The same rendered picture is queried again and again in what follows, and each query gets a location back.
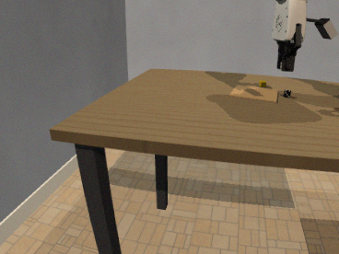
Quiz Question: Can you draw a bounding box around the tan mat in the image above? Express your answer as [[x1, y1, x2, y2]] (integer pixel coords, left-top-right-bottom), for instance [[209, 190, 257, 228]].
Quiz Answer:
[[228, 86, 278, 103]]

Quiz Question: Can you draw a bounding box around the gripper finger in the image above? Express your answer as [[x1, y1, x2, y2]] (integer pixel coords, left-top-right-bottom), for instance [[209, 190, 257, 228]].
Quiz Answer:
[[277, 41, 285, 69], [281, 23, 301, 72]]

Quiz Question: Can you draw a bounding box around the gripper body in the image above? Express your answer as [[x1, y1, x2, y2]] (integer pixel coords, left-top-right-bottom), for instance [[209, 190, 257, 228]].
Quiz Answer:
[[272, 0, 308, 42]]

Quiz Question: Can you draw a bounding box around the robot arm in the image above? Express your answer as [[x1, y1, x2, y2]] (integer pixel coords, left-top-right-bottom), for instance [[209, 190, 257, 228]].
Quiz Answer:
[[306, 18, 338, 40]]

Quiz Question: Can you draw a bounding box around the yellow die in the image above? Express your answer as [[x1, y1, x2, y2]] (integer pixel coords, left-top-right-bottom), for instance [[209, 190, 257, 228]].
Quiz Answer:
[[259, 80, 266, 87]]

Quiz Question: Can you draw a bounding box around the black die with white pips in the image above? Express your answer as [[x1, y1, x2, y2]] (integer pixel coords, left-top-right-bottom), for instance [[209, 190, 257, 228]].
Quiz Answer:
[[284, 90, 291, 98]]

